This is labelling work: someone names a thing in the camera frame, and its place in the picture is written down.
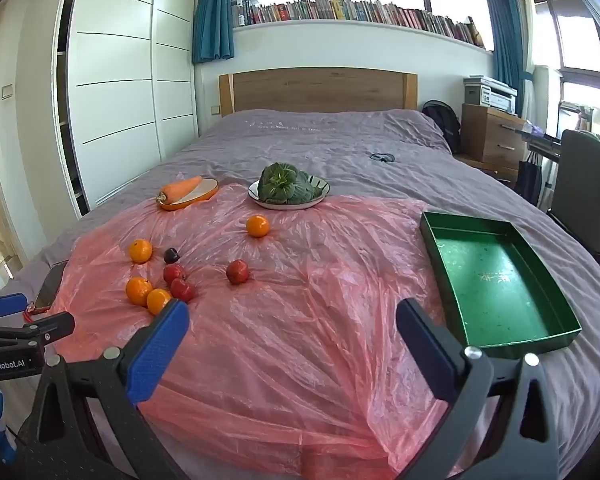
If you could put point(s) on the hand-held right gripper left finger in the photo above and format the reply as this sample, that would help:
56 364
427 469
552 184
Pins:
156 355

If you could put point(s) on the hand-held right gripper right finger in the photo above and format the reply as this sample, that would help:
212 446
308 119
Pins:
425 352

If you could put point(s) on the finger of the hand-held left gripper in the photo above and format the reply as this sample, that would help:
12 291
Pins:
45 327
5 305

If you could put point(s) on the orange mandarin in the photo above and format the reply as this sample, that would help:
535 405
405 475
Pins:
258 226
138 290
157 301
140 250

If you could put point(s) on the red fruit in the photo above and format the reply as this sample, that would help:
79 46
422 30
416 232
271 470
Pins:
174 273
183 290
237 271

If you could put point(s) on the green tray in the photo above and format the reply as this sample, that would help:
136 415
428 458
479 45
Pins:
495 280

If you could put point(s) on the dark smartphone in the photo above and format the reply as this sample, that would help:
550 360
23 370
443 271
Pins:
52 285

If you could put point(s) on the dark purple plum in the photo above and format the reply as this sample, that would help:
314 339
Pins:
171 255

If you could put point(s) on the pink plastic sheet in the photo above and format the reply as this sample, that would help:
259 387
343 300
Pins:
290 335

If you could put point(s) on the carrot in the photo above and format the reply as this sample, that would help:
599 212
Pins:
180 189

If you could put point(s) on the orange oval plate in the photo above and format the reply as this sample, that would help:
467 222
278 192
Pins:
202 193

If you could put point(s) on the small black object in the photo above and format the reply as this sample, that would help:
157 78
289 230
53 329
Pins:
382 157

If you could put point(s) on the dark tote bag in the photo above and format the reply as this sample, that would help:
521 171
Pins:
529 177

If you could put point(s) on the bok choy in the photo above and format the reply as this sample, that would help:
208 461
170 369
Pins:
280 185

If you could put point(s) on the wooden dresser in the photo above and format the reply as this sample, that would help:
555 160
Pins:
487 135

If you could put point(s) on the grey chair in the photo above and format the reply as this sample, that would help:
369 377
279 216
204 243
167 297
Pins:
580 185

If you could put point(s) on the black backpack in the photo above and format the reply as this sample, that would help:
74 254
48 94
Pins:
442 122

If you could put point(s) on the desk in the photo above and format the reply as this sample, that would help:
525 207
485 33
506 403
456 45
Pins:
542 140

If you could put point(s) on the white wardrobe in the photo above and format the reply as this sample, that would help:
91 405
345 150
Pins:
115 85

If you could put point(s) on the white printer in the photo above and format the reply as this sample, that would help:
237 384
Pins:
492 91

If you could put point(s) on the wooden headboard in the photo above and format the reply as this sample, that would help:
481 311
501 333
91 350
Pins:
320 89

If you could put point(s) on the teal curtain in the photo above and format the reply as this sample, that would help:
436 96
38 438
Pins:
214 15
505 55

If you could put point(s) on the row of books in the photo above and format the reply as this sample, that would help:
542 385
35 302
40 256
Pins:
355 10

